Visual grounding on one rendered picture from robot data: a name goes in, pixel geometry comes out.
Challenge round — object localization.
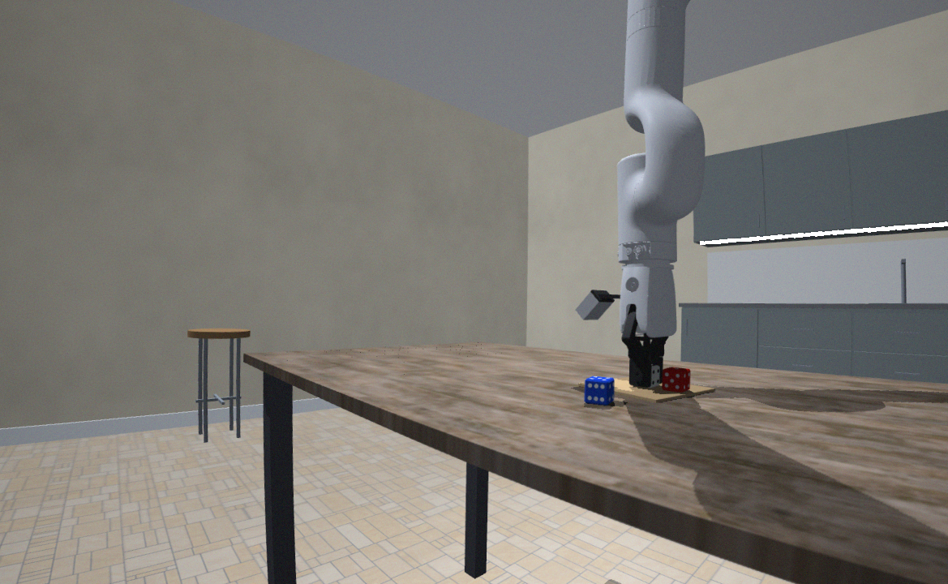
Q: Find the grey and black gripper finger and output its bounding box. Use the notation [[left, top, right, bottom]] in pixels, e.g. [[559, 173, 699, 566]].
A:
[[649, 337, 668, 384], [622, 304, 652, 388]]

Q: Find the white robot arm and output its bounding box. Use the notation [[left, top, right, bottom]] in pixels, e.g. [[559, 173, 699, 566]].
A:
[[617, 0, 705, 264]]

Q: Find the beige flat mat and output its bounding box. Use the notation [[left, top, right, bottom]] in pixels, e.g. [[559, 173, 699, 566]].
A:
[[615, 377, 715, 403]]

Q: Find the blue die with white pips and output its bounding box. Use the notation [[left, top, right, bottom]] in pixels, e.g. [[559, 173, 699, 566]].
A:
[[585, 376, 615, 406]]

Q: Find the red die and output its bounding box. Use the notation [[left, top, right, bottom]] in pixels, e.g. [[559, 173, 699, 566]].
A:
[[662, 367, 690, 393]]

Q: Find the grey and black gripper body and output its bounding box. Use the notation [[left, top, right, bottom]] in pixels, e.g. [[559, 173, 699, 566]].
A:
[[620, 264, 676, 337]]

